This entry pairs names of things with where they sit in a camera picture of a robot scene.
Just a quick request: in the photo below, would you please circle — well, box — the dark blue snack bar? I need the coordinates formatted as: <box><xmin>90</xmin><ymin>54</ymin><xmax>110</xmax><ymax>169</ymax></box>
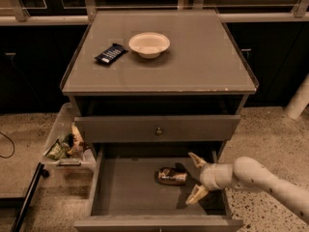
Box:
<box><xmin>95</xmin><ymin>43</ymin><xmax>127</xmax><ymax>65</ymax></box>

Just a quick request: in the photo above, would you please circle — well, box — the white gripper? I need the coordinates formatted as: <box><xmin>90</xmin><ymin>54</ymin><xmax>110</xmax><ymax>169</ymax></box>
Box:
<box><xmin>185</xmin><ymin>152</ymin><xmax>225</xmax><ymax>205</ymax></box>

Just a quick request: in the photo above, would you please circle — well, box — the open grey middle drawer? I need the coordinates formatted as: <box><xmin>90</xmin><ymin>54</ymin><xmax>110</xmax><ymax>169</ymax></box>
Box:
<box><xmin>74</xmin><ymin>145</ymin><xmax>243</xmax><ymax>232</ymax></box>

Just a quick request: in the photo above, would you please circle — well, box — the white window frame rail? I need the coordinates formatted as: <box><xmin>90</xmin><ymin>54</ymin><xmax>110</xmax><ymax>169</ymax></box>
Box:
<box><xmin>0</xmin><ymin>0</ymin><xmax>309</xmax><ymax>25</ymax></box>

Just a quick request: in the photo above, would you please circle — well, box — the green snack bag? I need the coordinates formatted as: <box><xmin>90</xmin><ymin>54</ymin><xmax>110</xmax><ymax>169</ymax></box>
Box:
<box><xmin>45</xmin><ymin>139</ymin><xmax>70</xmax><ymax>160</ymax></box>

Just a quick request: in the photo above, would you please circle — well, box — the black metal floor rail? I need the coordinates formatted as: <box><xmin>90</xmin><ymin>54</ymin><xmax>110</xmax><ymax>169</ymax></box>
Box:
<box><xmin>11</xmin><ymin>162</ymin><xmax>44</xmax><ymax>232</ymax></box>

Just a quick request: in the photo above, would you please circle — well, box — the white paper bowl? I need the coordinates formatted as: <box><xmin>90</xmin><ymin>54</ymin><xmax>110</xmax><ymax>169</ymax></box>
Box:
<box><xmin>128</xmin><ymin>32</ymin><xmax>170</xmax><ymax>59</ymax></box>

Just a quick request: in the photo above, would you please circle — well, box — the black floor cable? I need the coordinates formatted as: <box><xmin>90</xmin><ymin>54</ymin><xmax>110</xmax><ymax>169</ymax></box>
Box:
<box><xmin>0</xmin><ymin>130</ymin><xmax>16</xmax><ymax>160</ymax></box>

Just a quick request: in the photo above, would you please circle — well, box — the grey drawer cabinet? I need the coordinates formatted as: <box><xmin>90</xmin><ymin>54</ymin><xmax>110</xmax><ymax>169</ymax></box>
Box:
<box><xmin>61</xmin><ymin>10</ymin><xmax>258</xmax><ymax>153</ymax></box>

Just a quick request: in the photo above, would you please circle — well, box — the orange soda can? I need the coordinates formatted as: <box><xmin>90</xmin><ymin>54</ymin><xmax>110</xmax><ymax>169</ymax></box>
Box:
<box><xmin>157</xmin><ymin>167</ymin><xmax>187</xmax><ymax>186</ymax></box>

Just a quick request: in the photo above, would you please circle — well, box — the crumpled brown snack bag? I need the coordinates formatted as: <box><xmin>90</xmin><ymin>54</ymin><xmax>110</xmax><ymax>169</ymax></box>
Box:
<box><xmin>66</xmin><ymin>125</ymin><xmax>87</xmax><ymax>158</ymax></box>

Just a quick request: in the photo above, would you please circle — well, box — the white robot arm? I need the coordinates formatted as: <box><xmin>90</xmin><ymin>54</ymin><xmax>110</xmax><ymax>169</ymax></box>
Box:
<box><xmin>185</xmin><ymin>152</ymin><xmax>309</xmax><ymax>223</ymax></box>

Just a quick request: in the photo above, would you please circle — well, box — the clear plastic storage bin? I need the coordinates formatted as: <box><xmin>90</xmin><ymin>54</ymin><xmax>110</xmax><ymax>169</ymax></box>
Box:
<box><xmin>41</xmin><ymin>102</ymin><xmax>96</xmax><ymax>169</ymax></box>

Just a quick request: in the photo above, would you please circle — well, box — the grey top drawer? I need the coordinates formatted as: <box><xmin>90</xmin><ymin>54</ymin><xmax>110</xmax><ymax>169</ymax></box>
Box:
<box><xmin>74</xmin><ymin>115</ymin><xmax>240</xmax><ymax>143</ymax></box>

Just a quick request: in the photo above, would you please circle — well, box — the brass drawer knob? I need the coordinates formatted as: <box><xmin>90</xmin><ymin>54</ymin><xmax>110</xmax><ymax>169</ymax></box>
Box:
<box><xmin>155</xmin><ymin>128</ymin><xmax>163</xmax><ymax>136</ymax></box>

